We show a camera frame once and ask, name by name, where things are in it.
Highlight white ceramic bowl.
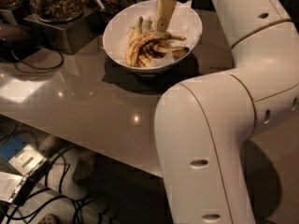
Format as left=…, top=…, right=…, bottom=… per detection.
left=103, top=0, right=203, bottom=75

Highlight dark brown appliance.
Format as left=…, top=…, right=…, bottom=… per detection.
left=0, top=22, right=40, bottom=62

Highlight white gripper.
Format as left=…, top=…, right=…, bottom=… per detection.
left=155, top=0, right=177, bottom=35

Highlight green-stemmed left banana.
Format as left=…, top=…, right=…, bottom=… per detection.
left=129, top=17, right=143, bottom=43

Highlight grey shoe under table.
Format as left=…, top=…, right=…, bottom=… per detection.
left=72, top=150, right=95, bottom=185

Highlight spotted lower right banana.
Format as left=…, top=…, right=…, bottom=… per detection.
left=152, top=44, right=190, bottom=60

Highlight black power cable on table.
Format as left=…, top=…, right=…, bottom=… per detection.
left=8, top=45, right=65, bottom=72

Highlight metal square jar stand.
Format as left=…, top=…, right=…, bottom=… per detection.
left=24, top=7, right=104, bottom=54

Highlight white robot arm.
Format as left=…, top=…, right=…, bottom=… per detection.
left=154, top=0, right=299, bottom=224

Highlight small dark glass with spoon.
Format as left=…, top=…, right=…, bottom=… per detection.
left=88, top=0, right=123, bottom=24

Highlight black floor cables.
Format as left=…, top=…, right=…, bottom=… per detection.
left=0, top=120, right=121, bottom=224

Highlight large top yellow banana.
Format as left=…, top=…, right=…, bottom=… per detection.
left=125, top=31, right=186, bottom=66

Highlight blue box on floor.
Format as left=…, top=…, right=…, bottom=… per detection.
left=0, top=136, right=27, bottom=161

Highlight white paper bowl liner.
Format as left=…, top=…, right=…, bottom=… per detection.
left=118, top=0, right=197, bottom=71

